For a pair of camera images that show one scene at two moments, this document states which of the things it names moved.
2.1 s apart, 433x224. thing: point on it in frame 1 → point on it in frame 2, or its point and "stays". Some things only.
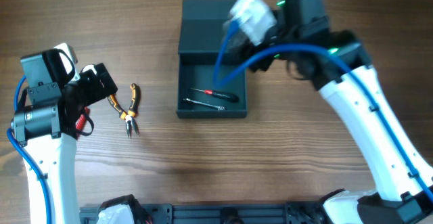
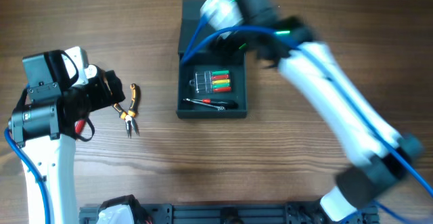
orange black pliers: (128, 116) stays
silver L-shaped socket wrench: (221, 108) stays
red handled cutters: (81, 122) stays
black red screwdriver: (228, 96) → (224, 103)
